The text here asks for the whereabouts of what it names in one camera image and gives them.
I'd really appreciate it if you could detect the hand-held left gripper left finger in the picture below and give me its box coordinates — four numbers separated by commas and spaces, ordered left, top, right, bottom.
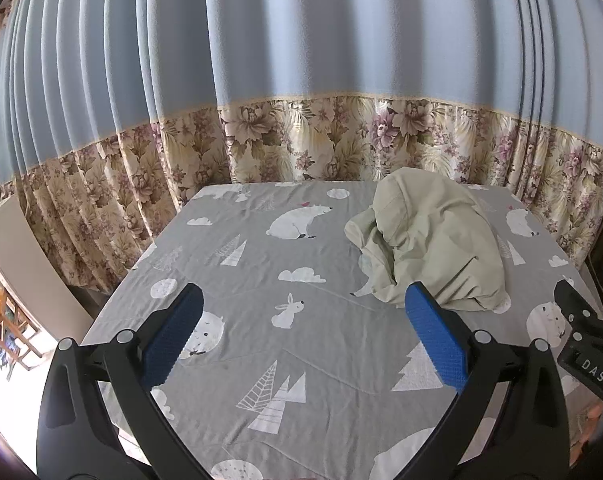
36, 282, 208, 480

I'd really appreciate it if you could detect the bed with grey printed sheet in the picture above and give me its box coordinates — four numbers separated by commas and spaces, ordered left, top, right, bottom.
82, 180, 597, 480

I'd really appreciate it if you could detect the blue curtain with floral border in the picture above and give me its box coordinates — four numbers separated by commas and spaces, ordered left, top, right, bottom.
0, 0, 603, 293

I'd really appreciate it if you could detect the beige flat panel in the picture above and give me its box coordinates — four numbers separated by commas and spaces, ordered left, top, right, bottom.
0, 194, 95, 348

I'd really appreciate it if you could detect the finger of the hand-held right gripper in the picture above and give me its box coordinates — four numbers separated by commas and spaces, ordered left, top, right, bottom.
553, 279, 595, 333

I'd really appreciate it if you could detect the beige hooded jacket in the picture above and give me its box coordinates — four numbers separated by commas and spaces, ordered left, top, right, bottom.
344, 166, 513, 313

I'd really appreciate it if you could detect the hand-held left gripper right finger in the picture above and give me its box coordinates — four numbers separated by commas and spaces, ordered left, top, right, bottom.
404, 281, 569, 480

